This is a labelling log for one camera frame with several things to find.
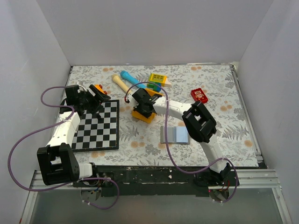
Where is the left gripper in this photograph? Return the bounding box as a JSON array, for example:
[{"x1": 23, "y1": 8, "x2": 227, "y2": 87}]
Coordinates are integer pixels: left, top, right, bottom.
[{"x1": 79, "y1": 85, "x2": 110, "y2": 114}]

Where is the yellow toy bin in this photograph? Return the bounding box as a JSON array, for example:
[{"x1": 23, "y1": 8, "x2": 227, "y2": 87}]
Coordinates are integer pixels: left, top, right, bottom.
[{"x1": 132, "y1": 88, "x2": 162, "y2": 124}]

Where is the grey card holder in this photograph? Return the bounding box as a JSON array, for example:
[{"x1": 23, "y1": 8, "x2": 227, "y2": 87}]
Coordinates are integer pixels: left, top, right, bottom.
[{"x1": 167, "y1": 126, "x2": 190, "y2": 145}]

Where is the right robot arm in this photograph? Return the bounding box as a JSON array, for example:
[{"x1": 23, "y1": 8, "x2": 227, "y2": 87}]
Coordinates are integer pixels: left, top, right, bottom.
[{"x1": 132, "y1": 88, "x2": 234, "y2": 186}]

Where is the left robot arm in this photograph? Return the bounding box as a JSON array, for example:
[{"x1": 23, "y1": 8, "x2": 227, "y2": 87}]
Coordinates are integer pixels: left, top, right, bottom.
[{"x1": 37, "y1": 84, "x2": 110, "y2": 187}]

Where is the orange toy car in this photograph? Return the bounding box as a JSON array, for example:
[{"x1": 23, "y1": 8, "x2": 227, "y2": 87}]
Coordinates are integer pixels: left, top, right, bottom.
[{"x1": 95, "y1": 84, "x2": 107, "y2": 95}]

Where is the cream wooden pin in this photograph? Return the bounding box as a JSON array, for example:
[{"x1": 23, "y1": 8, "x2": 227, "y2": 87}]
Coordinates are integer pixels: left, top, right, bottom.
[{"x1": 111, "y1": 74, "x2": 129, "y2": 92}]

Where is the colourful block house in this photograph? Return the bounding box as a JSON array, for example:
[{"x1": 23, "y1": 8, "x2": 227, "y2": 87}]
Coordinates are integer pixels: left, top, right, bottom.
[{"x1": 147, "y1": 73, "x2": 172, "y2": 92}]

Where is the black white chessboard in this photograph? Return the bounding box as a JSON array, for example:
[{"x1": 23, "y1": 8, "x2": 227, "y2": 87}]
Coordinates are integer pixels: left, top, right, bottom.
[{"x1": 71, "y1": 100, "x2": 120, "y2": 152}]

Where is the red owl block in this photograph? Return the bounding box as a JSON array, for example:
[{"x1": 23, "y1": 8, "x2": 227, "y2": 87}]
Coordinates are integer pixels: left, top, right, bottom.
[{"x1": 191, "y1": 88, "x2": 208, "y2": 104}]

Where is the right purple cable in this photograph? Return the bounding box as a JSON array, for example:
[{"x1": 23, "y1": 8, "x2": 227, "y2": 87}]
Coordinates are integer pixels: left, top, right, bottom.
[{"x1": 125, "y1": 81, "x2": 239, "y2": 203}]

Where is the purple cable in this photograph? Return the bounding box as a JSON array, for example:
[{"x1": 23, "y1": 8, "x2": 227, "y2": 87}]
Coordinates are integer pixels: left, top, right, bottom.
[
  {"x1": 125, "y1": 81, "x2": 239, "y2": 203},
  {"x1": 8, "y1": 86, "x2": 120, "y2": 210}
]

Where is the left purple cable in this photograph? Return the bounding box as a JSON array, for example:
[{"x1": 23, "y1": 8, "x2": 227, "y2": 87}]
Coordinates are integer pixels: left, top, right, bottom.
[{"x1": 8, "y1": 86, "x2": 120, "y2": 210}]

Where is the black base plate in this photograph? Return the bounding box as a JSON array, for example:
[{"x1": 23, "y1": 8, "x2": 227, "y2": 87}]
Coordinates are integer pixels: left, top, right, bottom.
[{"x1": 41, "y1": 165, "x2": 267, "y2": 198}]

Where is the aluminium frame rail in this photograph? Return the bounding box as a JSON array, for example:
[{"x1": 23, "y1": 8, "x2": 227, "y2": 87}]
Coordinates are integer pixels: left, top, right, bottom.
[{"x1": 21, "y1": 169, "x2": 292, "y2": 224}]

